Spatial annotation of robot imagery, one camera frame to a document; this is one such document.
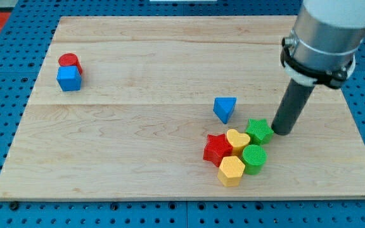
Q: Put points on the green star block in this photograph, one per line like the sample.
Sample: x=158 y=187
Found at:
x=259 y=131

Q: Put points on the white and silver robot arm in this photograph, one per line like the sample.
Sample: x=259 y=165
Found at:
x=321 y=46

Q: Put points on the red star block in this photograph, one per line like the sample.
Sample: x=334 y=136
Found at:
x=216 y=148

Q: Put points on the blue triangle block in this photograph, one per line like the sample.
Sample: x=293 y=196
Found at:
x=224 y=108

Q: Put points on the light wooden board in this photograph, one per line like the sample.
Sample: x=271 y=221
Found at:
x=136 y=129

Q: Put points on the yellow heart block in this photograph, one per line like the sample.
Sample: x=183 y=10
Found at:
x=238 y=141

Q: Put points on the yellow hexagon block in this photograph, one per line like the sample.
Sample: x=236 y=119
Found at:
x=231 y=171

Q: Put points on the green cylinder block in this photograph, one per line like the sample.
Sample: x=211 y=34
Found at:
x=254 y=157

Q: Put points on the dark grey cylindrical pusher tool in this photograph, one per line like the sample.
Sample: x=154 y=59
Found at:
x=290 y=108

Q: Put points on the blue cube block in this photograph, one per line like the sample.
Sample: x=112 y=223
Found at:
x=69 y=78

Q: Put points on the red cylinder block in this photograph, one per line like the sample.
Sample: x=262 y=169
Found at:
x=70 y=59

